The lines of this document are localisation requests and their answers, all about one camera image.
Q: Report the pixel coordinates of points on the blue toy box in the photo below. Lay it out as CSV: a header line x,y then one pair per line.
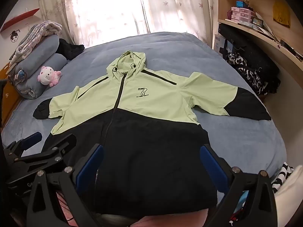
x,y
241,4

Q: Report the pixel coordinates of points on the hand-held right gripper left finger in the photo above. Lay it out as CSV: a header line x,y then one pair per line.
x,y
91,167

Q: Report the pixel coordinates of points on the bed with blue sheet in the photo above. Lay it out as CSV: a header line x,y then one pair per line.
x,y
213,59

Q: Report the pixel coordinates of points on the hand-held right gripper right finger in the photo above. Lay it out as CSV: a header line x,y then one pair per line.
x,y
214,167

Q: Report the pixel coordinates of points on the wooden bed frame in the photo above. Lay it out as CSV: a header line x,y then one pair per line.
x,y
9,104

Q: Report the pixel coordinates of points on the grey-blue rolled pillow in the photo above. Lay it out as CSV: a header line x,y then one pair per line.
x,y
40,49
30,85

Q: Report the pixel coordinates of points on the cartoon face wall sticker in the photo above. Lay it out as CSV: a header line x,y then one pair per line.
x,y
15,36

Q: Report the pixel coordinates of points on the yellow paper bag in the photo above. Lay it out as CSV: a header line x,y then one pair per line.
x,y
281,14

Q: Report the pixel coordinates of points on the stack of pink boxes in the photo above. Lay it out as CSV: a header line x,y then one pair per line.
x,y
241,15

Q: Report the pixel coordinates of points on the black and white striped cloth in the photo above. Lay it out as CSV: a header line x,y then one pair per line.
x,y
283,175

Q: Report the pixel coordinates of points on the white floral curtain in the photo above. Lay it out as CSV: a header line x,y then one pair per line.
x,y
106,9

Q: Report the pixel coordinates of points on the black bag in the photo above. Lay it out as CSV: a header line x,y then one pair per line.
x,y
255,56

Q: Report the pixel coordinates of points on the white printed cardboard box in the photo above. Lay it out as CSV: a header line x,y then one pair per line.
x,y
219,43

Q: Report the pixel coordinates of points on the black and white printed cloth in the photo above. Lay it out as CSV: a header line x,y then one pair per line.
x,y
251,75

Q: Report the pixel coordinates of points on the wooden bookshelf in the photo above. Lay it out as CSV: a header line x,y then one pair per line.
x,y
258,35

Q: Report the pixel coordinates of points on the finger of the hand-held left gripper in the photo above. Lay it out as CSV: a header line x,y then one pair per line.
x,y
59,146
32,139

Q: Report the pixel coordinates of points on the red wall shelf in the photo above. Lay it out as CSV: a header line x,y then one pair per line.
x,y
21,17

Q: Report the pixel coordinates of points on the black fluffy cloth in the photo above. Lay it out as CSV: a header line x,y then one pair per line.
x,y
68,48

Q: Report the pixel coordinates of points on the colourful game box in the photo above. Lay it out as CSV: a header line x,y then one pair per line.
x,y
257,21

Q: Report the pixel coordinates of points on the patterned folded blanket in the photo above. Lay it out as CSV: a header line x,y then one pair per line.
x,y
40,30

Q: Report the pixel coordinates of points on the pink and white plush toy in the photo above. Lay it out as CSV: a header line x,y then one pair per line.
x,y
47,75

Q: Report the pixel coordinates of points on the green and black hooded jacket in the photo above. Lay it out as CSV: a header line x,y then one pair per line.
x,y
151,94

